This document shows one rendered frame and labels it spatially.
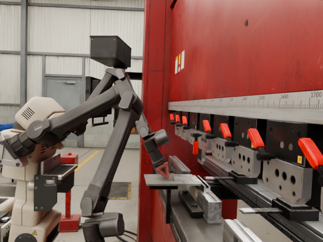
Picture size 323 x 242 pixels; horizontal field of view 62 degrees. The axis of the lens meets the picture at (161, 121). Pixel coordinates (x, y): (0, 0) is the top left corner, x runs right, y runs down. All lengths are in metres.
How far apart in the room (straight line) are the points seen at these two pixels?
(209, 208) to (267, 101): 0.63
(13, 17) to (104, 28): 2.75
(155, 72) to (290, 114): 1.67
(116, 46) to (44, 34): 6.99
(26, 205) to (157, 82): 1.32
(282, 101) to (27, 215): 1.15
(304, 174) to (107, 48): 2.02
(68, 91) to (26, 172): 7.45
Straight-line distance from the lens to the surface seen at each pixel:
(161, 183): 1.31
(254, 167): 0.77
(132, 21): 8.80
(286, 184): 0.64
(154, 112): 2.19
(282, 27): 0.70
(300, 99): 0.61
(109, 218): 0.89
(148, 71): 2.20
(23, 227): 1.43
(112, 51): 2.37
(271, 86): 0.70
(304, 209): 1.10
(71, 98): 8.73
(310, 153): 0.52
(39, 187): 1.32
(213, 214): 1.22
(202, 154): 1.35
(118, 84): 1.03
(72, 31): 9.02
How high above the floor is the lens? 1.36
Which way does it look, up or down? 3 degrees down
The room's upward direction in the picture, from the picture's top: 2 degrees clockwise
